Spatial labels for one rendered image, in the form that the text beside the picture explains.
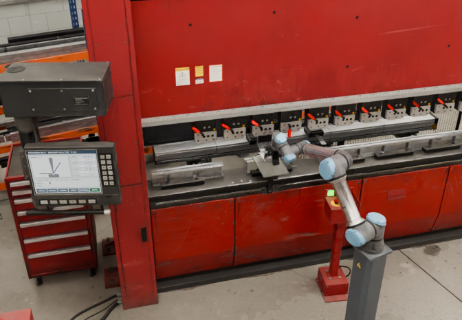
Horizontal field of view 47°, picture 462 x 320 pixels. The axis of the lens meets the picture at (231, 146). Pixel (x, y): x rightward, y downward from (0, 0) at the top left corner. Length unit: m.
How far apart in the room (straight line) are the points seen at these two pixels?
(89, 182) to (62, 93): 0.50
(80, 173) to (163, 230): 1.10
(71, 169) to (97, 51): 0.66
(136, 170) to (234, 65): 0.90
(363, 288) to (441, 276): 1.15
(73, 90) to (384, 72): 2.14
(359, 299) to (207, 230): 1.14
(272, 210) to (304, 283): 0.67
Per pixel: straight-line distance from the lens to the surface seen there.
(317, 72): 3.62
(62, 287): 4.37
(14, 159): 4.06
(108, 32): 3.00
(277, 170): 3.62
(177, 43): 3.28
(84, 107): 2.69
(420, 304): 4.29
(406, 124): 4.50
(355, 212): 3.18
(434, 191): 4.49
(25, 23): 7.20
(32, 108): 2.76
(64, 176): 2.89
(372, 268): 3.42
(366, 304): 3.63
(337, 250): 3.99
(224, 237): 3.94
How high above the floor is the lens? 2.92
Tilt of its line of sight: 30 degrees down
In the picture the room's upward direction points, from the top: straight up
